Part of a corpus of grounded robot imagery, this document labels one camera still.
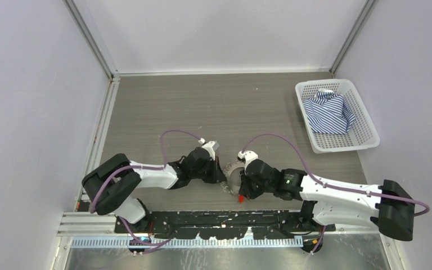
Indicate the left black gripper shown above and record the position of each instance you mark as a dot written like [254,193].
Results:
[216,175]

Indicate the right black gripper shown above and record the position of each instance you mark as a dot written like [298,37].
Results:
[245,188]

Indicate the metal disc with keyrings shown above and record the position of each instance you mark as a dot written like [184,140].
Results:
[232,171]

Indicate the red headed key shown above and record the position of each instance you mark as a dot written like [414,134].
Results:
[240,199]

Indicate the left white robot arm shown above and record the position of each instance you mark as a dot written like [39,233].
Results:
[110,186]

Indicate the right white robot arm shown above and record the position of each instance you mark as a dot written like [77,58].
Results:
[387,207]

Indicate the blue striped cloth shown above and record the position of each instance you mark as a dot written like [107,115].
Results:
[329,113]

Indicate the white plastic basket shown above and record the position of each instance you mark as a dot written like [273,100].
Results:
[361,136]

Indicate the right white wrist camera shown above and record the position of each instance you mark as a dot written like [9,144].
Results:
[246,157]

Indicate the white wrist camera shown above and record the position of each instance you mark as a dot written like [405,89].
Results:
[210,146]
[246,157]

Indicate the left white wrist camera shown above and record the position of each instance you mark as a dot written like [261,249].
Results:
[210,146]

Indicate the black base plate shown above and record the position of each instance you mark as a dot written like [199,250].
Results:
[224,225]

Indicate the slotted cable duct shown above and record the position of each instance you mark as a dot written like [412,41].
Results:
[119,242]

